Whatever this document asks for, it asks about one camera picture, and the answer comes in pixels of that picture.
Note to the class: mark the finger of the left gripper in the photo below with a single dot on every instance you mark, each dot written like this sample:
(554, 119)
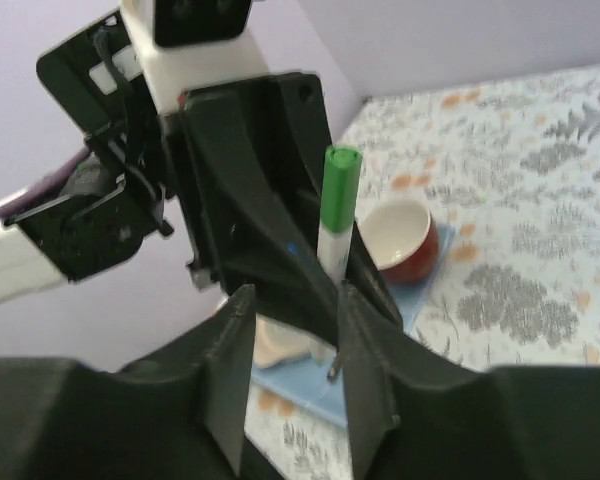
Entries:
(361, 270)

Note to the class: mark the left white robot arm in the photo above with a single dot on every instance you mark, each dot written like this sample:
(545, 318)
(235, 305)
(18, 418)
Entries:
(96, 211)

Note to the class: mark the green pen cap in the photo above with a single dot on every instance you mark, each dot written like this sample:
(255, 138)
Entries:
(342, 168)

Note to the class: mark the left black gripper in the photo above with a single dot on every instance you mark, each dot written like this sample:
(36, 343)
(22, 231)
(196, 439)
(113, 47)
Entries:
(238, 154)

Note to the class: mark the white pen green tip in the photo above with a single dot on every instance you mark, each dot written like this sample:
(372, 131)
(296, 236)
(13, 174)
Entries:
(333, 252)

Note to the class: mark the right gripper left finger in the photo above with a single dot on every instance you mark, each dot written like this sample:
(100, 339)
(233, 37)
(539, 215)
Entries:
(177, 413)

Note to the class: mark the beige ringed plate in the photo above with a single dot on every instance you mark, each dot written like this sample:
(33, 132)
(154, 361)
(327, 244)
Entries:
(276, 343)

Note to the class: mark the blue checked placemat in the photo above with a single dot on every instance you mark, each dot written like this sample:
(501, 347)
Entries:
(376, 353)

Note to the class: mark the white and red mug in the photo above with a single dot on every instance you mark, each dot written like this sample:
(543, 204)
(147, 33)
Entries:
(402, 239)

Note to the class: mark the floral tablecloth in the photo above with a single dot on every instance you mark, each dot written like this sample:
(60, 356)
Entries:
(511, 171)

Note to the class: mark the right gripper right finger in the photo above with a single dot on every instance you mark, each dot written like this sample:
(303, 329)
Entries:
(509, 422)

